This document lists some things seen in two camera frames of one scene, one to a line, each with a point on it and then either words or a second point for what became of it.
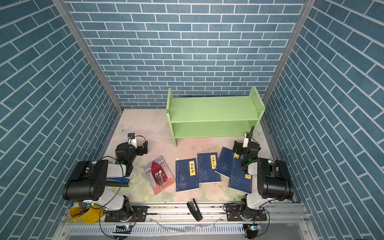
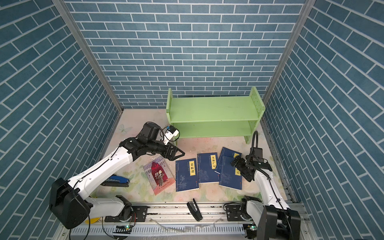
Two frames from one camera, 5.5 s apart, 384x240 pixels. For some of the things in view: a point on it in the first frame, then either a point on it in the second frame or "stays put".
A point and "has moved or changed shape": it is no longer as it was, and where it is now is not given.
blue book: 239,179 has moved or changed shape
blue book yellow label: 207,163 stays put
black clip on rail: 194,210 stays put
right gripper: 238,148 to 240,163
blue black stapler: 117,182 stays put
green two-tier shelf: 214,116 stays put
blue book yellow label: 186,176 stays put
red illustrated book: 158,175 stays put
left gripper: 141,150 to 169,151
